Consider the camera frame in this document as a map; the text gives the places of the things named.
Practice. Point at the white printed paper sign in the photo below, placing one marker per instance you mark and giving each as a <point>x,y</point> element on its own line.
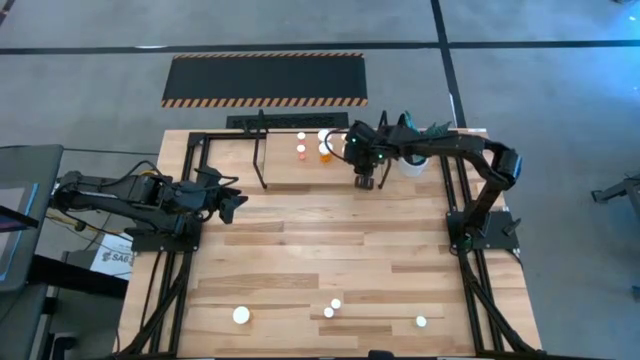
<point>112,260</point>

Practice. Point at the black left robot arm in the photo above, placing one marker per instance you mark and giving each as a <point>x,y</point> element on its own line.
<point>125,192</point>

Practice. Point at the yellow pill bottle white cap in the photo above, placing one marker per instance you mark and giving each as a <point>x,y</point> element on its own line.
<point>421,321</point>

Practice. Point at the snake plant in white pot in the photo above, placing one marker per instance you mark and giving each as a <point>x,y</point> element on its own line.
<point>412,169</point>

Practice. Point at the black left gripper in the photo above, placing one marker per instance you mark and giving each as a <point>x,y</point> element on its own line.
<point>205,200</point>

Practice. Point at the grey table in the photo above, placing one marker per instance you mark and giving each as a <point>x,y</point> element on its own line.
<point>45,170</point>

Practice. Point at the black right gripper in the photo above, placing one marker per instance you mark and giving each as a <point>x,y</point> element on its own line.
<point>367,145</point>

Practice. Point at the small black mat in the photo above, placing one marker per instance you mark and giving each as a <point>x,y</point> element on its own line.
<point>300,120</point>

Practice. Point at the large orange pill bottle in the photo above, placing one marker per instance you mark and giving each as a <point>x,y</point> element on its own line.
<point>241,315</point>
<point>325,148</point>
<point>324,135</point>

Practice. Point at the pink pill bottle white cap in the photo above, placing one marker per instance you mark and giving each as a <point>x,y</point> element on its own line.
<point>336,303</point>
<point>301,135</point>
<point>301,148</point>

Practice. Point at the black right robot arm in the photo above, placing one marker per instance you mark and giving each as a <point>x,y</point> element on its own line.
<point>450,145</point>

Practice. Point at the wooden shelf black metal frame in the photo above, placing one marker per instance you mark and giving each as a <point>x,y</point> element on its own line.
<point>300,172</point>

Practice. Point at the black hazard-striped mat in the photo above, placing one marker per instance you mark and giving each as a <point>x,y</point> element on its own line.
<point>265,80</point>

